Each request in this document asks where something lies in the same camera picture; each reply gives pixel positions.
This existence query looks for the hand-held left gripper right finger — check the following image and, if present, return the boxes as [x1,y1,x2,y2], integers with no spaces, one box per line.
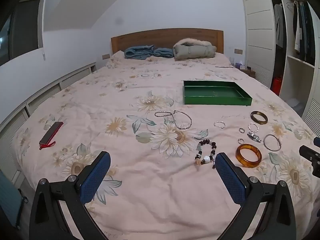
[215,152,297,240]

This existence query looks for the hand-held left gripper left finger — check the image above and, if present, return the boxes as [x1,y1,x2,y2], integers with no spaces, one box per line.
[29,151,111,240]

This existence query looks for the amber translucent bangle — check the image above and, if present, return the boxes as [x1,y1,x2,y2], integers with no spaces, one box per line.
[235,143,262,168]

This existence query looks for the dark beaded bracelet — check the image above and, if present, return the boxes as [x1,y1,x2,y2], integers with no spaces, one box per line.
[195,140,217,169]

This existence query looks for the thin silver bangle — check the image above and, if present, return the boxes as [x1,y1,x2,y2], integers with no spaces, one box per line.
[263,134,282,152]

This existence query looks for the silver link watch bracelet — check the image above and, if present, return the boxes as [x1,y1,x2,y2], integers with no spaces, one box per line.
[247,131,262,143]

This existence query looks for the dark brown bangle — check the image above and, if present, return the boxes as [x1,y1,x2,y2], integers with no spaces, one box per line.
[250,110,268,125]

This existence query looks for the silver chain necklace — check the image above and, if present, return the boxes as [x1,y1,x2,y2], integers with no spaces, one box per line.
[154,110,193,130]

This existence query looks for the green rectangular tray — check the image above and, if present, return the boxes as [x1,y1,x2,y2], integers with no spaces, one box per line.
[183,80,253,106]

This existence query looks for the white papers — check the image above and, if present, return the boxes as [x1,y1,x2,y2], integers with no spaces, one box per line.
[286,97,305,111]

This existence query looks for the red and black case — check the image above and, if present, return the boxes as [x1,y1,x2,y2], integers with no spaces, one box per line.
[39,121,64,150]

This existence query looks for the red canister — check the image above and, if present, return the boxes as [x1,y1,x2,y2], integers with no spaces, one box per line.
[271,76,283,96]

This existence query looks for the wooden nightstand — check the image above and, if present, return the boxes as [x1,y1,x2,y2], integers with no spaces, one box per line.
[241,67,256,78]

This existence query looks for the white low slatted cabinet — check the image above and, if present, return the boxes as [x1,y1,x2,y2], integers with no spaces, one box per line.
[0,62,97,183]

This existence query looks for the dark hanging clothes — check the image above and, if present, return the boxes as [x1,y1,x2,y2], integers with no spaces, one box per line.
[292,1,316,62]

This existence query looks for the grey hanging garment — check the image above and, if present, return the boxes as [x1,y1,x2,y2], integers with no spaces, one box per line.
[273,3,285,48]

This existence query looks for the white wardrobe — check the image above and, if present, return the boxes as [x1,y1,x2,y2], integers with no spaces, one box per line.
[239,0,320,133]

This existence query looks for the grey fur-trimmed coat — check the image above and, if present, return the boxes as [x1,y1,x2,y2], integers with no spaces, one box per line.
[173,38,217,61]

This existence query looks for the blue folded blanket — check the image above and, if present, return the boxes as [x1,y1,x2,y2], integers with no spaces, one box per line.
[124,45,174,60]

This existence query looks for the wooden headboard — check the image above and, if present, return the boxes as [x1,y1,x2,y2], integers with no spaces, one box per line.
[111,28,224,55]

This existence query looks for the dark window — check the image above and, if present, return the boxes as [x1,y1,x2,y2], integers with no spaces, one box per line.
[0,0,47,61]

